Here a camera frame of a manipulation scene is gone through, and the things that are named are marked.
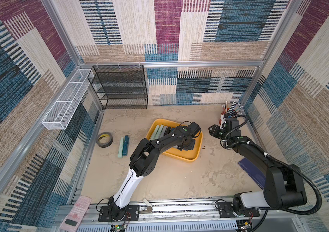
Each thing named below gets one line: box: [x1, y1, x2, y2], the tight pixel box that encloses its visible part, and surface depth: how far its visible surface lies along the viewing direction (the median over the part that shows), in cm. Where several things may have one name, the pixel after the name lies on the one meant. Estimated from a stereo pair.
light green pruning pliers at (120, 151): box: [118, 137, 124, 159], surface depth 96 cm
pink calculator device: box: [59, 195, 92, 232], surface depth 74 cm
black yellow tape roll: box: [95, 131, 114, 148], surface depth 103 cm
